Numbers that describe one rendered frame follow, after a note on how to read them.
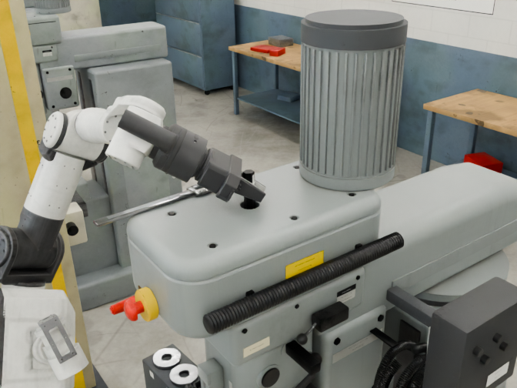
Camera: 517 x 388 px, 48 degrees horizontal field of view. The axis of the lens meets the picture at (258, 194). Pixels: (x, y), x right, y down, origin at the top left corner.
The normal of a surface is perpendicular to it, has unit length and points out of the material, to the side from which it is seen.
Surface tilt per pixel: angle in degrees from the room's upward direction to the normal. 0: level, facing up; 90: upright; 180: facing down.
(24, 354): 59
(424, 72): 90
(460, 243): 90
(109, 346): 0
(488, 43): 90
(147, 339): 0
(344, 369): 90
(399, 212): 0
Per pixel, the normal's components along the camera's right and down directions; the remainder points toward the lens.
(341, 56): -0.31, 0.42
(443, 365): -0.81, 0.27
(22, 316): 0.67, -0.26
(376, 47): 0.27, 0.42
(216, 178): 0.00, 0.44
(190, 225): -0.02, -0.90
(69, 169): 0.55, 0.32
